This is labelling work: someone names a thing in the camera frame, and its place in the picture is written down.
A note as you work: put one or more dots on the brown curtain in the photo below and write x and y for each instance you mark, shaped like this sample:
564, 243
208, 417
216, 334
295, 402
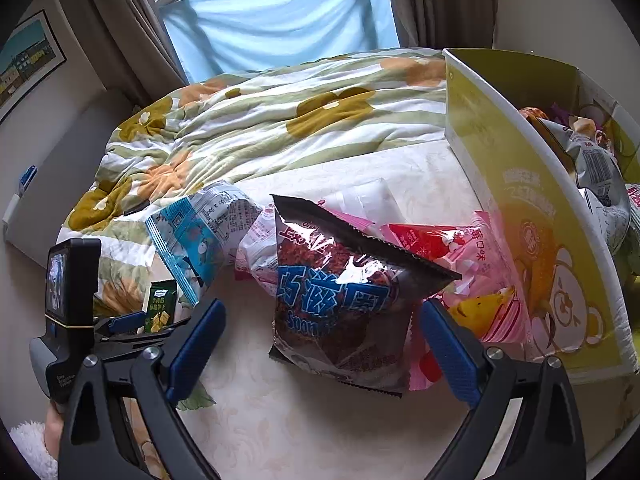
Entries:
125, 20
440, 0

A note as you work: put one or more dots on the silver white snack packet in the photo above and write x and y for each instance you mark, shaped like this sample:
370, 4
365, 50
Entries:
595, 170

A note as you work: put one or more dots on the light blue window cloth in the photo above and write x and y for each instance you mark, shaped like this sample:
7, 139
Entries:
280, 20

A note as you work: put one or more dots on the blue clip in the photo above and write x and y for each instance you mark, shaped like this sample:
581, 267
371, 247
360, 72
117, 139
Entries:
27, 177

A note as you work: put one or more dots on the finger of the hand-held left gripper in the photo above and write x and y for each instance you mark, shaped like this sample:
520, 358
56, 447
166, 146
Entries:
125, 322
130, 342

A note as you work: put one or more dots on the white pink snack packet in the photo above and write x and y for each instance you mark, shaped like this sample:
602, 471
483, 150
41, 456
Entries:
255, 255

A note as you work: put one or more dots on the dark brown snack packet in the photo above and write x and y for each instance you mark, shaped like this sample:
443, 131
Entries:
340, 300

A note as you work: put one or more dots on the framed wall picture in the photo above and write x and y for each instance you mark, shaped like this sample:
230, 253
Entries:
25, 60

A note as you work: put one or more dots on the floral blanket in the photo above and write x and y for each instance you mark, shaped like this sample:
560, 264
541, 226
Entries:
250, 125

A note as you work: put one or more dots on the white headboard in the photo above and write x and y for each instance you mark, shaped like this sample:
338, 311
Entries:
65, 160

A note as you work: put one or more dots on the white clip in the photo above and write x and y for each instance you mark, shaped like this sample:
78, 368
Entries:
11, 210

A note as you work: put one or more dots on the yellow-green cardboard box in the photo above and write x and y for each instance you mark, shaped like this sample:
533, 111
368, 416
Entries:
540, 240

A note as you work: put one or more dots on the person's left forearm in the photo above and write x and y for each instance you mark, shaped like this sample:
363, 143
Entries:
30, 450

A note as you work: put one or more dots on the orange white snack packet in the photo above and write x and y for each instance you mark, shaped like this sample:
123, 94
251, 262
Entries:
590, 132

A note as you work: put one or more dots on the small green snack packet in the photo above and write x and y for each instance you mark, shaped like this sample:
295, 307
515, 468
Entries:
160, 310

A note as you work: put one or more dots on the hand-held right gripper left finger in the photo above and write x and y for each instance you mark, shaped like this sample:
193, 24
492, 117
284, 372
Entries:
195, 355

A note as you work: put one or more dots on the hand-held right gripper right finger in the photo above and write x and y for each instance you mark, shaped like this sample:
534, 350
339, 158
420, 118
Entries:
450, 355

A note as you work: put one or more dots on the blue white snack packet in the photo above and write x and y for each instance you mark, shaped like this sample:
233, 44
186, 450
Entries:
200, 230

